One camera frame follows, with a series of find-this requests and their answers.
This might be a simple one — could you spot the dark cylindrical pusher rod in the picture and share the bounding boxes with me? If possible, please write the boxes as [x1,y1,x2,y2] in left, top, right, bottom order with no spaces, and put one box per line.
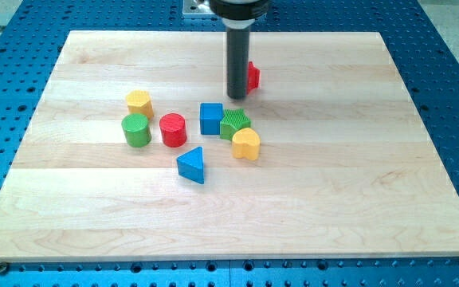
[225,19,252,100]

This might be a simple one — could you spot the red star block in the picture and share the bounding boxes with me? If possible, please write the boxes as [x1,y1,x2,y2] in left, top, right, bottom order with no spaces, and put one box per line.
[246,61,261,94]

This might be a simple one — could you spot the green star block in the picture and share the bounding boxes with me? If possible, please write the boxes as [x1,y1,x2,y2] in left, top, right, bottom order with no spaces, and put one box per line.
[220,108,251,140]

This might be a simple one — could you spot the yellow heart block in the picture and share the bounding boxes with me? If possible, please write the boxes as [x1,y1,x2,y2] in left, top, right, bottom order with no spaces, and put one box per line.
[231,128,261,160]

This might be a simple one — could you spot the metal mounting plate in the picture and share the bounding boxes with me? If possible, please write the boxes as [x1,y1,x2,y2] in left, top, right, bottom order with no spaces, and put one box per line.
[182,0,214,18]

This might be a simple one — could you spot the blue cube block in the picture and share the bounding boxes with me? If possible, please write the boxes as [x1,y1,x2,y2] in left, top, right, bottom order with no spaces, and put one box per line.
[199,103,223,135]

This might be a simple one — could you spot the red cylinder block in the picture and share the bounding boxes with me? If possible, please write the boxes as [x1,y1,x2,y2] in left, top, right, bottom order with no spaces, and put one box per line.
[159,113,187,147]

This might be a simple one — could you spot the yellow hexagon block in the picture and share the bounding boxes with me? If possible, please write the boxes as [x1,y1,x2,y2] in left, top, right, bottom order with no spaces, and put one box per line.
[125,90,155,120]

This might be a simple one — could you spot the green cylinder block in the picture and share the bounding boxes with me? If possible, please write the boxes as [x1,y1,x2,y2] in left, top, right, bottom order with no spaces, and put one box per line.
[121,113,151,147]

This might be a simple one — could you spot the blue triangle block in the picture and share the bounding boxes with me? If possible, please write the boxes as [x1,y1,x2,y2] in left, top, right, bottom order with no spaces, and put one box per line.
[176,147,205,184]

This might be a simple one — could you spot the light wooden board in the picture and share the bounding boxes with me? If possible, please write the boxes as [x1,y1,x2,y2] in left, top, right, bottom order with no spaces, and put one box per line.
[0,30,459,262]

